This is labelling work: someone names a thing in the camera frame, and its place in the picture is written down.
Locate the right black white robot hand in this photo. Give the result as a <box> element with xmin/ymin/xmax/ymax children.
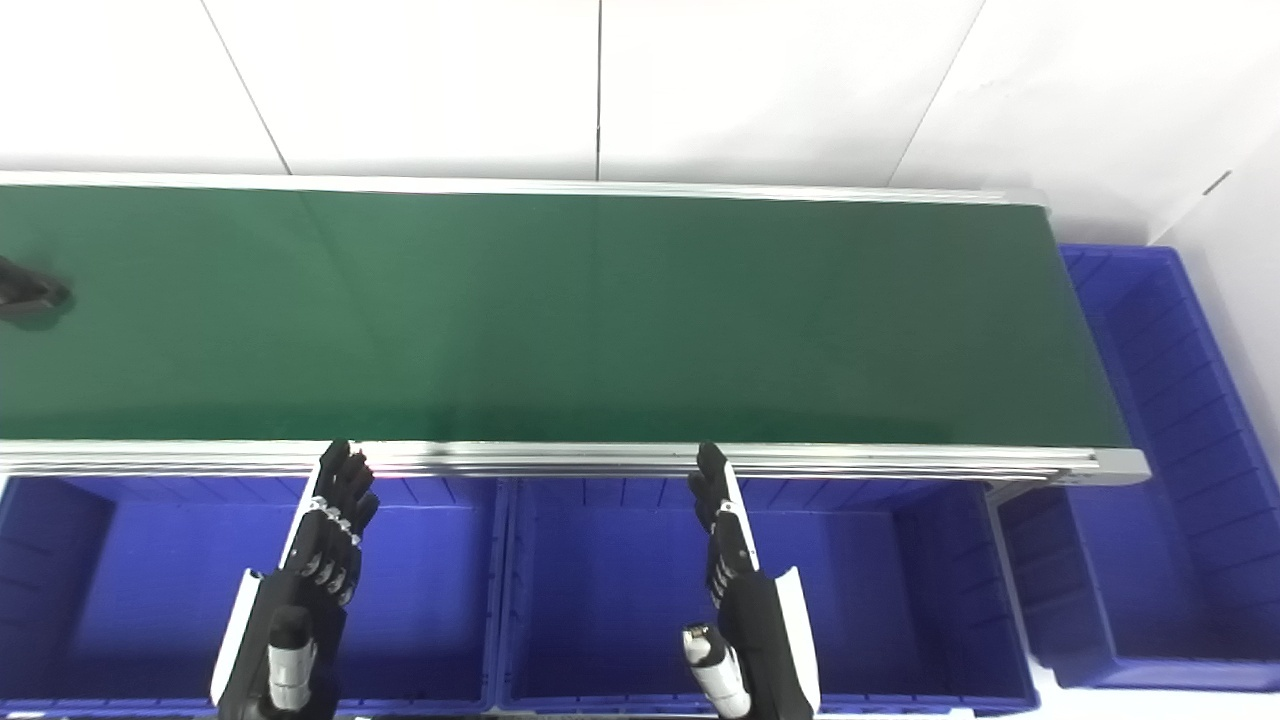
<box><xmin>682</xmin><ymin>442</ymin><xmax>824</xmax><ymax>720</ymax></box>

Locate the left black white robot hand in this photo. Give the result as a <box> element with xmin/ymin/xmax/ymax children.
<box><xmin>209</xmin><ymin>440</ymin><xmax>382</xmax><ymax>720</ymax></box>

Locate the black flanged machine part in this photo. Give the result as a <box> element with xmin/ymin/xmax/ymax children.
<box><xmin>0</xmin><ymin>255</ymin><xmax>74</xmax><ymax>323</ymax></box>

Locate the blue plastic bin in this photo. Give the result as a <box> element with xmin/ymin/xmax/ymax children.
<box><xmin>496</xmin><ymin>476</ymin><xmax>1042</xmax><ymax>717</ymax></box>
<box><xmin>0</xmin><ymin>474</ymin><xmax>507</xmax><ymax>717</ymax></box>
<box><xmin>998</xmin><ymin>244</ymin><xmax>1280</xmax><ymax>694</ymax></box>

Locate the green conveyor belt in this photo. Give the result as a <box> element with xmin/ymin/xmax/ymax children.
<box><xmin>0</xmin><ymin>171</ymin><xmax>1152</xmax><ymax>489</ymax></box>
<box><xmin>0</xmin><ymin>185</ymin><xmax>1133</xmax><ymax>449</ymax></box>

